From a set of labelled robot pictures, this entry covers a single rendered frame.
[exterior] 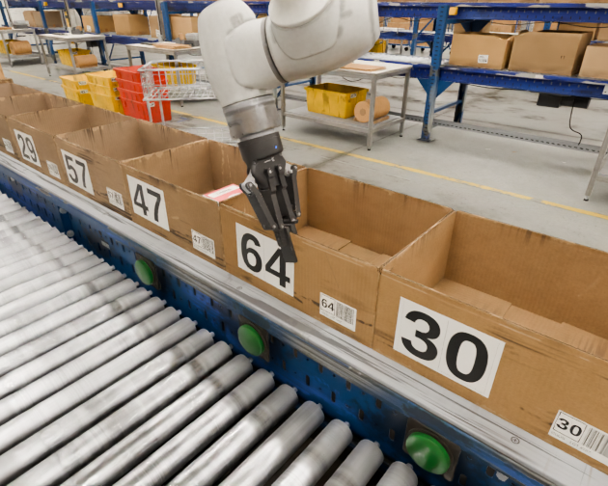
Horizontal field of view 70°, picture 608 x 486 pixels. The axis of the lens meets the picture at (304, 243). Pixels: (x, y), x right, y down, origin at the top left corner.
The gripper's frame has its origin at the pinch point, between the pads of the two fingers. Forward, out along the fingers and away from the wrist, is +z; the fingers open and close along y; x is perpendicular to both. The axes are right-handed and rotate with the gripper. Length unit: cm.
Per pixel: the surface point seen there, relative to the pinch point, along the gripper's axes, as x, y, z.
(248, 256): -12.5, 0.6, 2.6
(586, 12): -31, -446, -42
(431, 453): 26.9, 8.2, 30.7
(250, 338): -10.0, 8.3, 17.4
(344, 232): -10.7, -28.3, 8.6
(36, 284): -76, 25, 2
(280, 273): -4.3, 0.6, 6.1
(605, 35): -83, -866, -16
